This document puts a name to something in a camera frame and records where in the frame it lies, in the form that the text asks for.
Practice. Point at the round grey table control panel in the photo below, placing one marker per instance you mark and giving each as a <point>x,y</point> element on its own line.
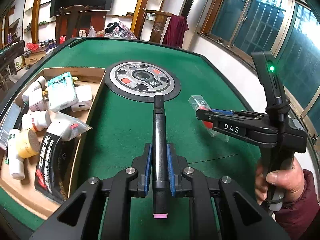
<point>141,81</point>

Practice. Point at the light blue tissue pack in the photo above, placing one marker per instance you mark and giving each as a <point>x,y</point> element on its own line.
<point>61,92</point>

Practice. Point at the white bottle green label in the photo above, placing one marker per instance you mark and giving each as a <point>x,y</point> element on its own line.
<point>15,162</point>

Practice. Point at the black marker pink cap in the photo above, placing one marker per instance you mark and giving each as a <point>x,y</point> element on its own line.
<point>160,177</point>

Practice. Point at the large white pill bottle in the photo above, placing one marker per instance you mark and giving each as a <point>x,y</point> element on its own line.
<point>38,84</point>

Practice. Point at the green mahjong table background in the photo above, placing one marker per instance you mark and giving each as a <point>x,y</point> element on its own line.
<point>8,54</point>

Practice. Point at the white standing air conditioner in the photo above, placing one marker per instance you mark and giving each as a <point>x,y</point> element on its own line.
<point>192,10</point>

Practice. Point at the small white bottle pink label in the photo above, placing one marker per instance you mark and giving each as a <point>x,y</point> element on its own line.
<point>37,121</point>

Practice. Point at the person's right maroon sleeve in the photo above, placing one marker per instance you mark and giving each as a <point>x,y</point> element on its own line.
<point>300,219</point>

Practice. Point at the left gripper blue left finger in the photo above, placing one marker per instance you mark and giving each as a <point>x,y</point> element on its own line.
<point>143,166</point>

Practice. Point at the silver foil packet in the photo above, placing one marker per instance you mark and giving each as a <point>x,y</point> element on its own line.
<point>8,124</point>

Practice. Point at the black marker yellow cap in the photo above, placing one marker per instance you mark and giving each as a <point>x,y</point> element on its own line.
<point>24,110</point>

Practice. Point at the wooden chair with cloth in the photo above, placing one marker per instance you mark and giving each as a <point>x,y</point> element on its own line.
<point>158,25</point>

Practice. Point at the window with wooden frame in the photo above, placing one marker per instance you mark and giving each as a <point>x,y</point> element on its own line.
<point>287,28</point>

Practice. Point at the dark wooden chair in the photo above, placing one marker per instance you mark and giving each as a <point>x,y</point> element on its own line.
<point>73,15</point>

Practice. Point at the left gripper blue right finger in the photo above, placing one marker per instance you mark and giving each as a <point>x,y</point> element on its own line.
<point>176,164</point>

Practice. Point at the yellow snack packet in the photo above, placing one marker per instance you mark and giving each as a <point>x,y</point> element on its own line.
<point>45,92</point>

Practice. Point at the pile of clothes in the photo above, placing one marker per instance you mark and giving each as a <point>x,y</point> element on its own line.
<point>118,30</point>

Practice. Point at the white power adapter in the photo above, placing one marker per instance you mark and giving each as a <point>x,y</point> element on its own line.
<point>84,95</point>

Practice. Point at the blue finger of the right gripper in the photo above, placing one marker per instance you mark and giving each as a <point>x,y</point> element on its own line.
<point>205,115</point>
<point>221,112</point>

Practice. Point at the person's right hand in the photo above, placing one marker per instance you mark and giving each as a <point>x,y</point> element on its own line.
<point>292,181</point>

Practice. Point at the small white box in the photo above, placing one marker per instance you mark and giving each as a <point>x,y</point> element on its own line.
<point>37,101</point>

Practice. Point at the cardboard box tray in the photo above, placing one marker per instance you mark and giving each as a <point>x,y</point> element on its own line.
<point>23,191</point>

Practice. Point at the maroon cloth on chair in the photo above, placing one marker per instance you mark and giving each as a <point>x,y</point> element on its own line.
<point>175,31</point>

